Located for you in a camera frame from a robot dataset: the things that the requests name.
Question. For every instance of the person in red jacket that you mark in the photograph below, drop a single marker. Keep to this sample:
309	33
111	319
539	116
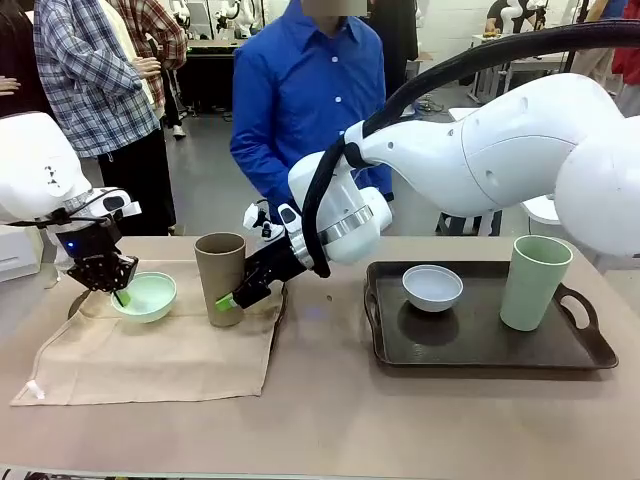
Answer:
629	65

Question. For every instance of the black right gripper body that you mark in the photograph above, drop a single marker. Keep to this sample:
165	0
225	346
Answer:
270	270

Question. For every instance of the person in blue plaid shirt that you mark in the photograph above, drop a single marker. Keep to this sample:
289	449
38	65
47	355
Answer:
90	75

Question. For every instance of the person's right forearm blue sleeve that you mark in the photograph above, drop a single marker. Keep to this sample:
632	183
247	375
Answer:
255	175

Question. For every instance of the tall brown cup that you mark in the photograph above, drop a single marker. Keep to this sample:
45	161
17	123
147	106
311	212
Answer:
215	280

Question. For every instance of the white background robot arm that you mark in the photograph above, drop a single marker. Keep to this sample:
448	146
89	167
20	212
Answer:
242	17

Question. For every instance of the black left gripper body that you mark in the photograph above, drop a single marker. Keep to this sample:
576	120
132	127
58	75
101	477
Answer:
97	260

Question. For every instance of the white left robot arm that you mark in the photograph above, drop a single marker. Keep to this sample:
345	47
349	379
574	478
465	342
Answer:
30	160

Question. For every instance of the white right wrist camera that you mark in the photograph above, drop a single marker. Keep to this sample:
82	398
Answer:
251	217

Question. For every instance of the person in red plaid shirt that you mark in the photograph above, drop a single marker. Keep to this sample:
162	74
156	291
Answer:
160	35

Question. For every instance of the person in dark clothes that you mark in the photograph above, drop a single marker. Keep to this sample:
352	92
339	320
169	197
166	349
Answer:
17	50

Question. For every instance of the white frame desk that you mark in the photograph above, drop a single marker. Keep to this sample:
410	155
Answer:
210	47

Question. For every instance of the white box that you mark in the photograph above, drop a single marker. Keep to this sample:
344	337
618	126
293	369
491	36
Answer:
17	255

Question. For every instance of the light green bowl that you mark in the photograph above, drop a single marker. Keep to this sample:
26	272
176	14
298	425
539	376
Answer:
155	300

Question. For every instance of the white bowl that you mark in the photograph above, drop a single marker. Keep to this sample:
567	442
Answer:
432	295

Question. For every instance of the tall light green cup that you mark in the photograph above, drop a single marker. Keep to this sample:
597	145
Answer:
530	295

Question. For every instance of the dark brown plastic tray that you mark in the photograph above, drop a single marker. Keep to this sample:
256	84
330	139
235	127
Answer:
475	345
76	306

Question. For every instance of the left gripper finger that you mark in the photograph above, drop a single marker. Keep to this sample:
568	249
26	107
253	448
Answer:
126	297
119	300

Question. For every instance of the person in black coat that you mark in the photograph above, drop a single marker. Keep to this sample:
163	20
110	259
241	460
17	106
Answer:
400	35

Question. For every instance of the person in beige trousers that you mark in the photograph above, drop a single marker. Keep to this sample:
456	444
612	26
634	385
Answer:
595	65

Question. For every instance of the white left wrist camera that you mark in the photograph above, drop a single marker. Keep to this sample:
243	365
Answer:
132	209

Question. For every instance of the beige cloth mat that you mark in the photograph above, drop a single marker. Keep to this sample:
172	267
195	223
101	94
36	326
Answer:
150	360

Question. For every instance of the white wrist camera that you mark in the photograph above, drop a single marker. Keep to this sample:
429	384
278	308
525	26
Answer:
251	217
132	209

